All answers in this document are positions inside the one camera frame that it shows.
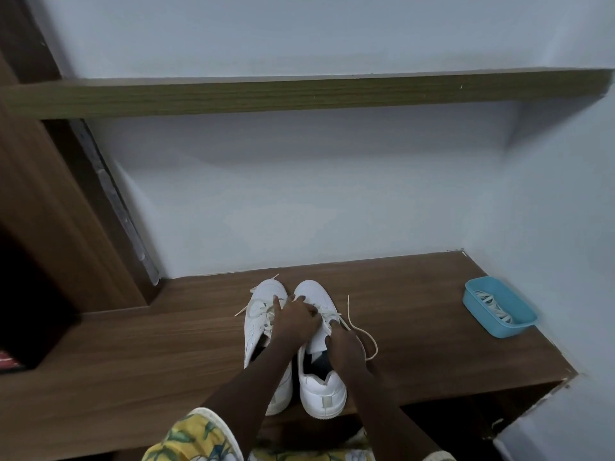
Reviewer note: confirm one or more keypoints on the person's left forearm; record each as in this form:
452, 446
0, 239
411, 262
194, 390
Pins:
250, 393

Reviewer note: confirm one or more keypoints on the person's left hand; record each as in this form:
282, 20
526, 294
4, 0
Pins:
295, 324

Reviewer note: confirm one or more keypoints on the white sneaker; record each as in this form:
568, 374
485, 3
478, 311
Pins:
322, 393
262, 292

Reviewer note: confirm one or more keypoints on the person's right forearm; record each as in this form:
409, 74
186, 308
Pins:
394, 417

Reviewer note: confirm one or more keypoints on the wooden wall shelf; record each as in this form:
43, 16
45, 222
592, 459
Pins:
288, 98

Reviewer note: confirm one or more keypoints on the person's right hand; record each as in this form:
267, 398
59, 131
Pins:
348, 352

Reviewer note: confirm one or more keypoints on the blue plastic basket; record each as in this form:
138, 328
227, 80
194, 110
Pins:
502, 331

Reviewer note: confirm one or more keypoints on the cream shoelace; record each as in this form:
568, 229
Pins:
259, 309
326, 314

